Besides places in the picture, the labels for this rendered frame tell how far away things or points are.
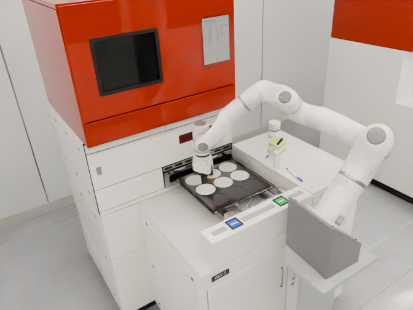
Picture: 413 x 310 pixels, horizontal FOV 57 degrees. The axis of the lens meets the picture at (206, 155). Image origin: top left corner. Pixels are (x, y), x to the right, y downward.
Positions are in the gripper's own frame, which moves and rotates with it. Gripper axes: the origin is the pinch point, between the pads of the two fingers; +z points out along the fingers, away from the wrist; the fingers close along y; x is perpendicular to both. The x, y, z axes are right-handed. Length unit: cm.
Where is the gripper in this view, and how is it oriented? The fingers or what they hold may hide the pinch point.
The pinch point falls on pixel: (204, 179)
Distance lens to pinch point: 196.0
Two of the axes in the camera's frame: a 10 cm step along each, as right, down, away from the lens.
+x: 4.9, -4.4, 7.5
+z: 0.5, 8.8, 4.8
